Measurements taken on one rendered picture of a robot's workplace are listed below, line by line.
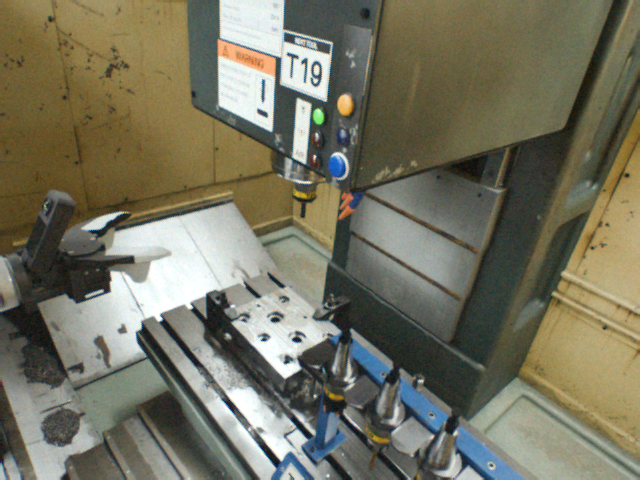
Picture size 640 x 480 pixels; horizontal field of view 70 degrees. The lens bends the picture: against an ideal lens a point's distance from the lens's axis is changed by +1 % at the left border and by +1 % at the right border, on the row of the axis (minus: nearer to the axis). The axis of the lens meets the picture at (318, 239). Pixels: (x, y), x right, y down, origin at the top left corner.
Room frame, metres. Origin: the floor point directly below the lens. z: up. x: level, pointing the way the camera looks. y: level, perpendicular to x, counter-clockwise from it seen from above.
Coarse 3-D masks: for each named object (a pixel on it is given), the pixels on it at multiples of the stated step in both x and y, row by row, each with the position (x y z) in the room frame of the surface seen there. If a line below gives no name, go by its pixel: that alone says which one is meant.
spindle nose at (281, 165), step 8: (272, 152) 0.89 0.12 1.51; (272, 160) 0.89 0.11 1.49; (280, 160) 0.87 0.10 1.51; (288, 160) 0.86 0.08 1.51; (272, 168) 0.89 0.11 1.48; (280, 168) 0.87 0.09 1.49; (288, 168) 0.86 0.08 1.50; (296, 168) 0.85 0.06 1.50; (304, 168) 0.85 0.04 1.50; (288, 176) 0.86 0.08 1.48; (296, 176) 0.85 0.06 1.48; (304, 176) 0.85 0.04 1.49; (312, 176) 0.85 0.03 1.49; (320, 176) 0.86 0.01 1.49
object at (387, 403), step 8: (384, 384) 0.52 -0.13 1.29; (392, 384) 0.51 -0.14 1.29; (400, 384) 0.52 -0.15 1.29; (384, 392) 0.51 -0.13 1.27; (392, 392) 0.51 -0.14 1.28; (400, 392) 0.52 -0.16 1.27; (376, 400) 0.52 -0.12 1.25; (384, 400) 0.51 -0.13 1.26; (392, 400) 0.51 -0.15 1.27; (400, 400) 0.52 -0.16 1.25; (376, 408) 0.51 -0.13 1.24; (384, 408) 0.51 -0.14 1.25; (392, 408) 0.51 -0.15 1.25; (384, 416) 0.50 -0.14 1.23; (392, 416) 0.50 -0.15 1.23
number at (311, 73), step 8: (304, 56) 0.64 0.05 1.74; (312, 56) 0.63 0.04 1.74; (320, 56) 0.62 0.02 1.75; (304, 64) 0.64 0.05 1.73; (312, 64) 0.62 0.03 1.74; (320, 64) 0.61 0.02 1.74; (304, 72) 0.63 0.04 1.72; (312, 72) 0.62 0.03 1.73; (320, 72) 0.61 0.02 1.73; (304, 80) 0.63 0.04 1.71; (312, 80) 0.62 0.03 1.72; (320, 80) 0.61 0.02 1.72; (312, 88) 0.62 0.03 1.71; (320, 88) 0.61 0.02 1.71
